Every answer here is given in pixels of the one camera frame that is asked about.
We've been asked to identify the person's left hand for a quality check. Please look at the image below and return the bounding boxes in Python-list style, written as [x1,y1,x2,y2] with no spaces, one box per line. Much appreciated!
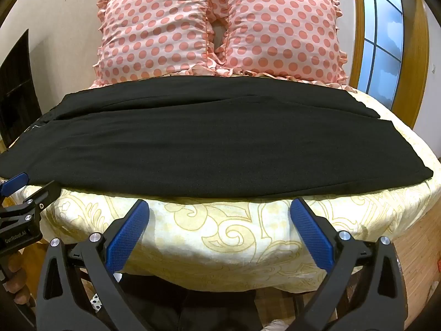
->
[4,256,34,305]

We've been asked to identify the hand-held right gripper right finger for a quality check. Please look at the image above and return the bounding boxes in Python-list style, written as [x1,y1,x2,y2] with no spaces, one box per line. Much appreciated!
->
[290,198,409,331]

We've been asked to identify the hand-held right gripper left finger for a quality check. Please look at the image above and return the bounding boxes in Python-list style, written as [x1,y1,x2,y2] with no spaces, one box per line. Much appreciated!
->
[36,199,153,331]

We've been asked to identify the wooden framed window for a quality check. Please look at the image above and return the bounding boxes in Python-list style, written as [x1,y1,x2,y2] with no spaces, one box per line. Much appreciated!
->
[286,0,431,136]

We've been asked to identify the yellow patterned bed sheet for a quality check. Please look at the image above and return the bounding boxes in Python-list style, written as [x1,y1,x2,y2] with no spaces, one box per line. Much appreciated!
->
[23,82,441,293]

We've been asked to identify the black pants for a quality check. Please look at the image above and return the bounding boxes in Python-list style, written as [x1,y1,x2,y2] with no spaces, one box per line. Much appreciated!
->
[0,76,434,201]

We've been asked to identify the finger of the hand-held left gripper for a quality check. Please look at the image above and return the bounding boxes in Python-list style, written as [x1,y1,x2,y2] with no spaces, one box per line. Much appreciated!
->
[13,180,62,215]
[0,172,30,198]

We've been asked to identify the pink polka dot pillow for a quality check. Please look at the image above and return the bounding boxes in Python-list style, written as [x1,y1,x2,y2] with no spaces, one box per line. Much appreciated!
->
[92,0,222,89]
[209,0,359,92]

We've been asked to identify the dark cabinet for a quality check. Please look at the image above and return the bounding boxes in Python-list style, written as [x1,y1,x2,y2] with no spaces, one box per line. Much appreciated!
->
[0,29,44,153]

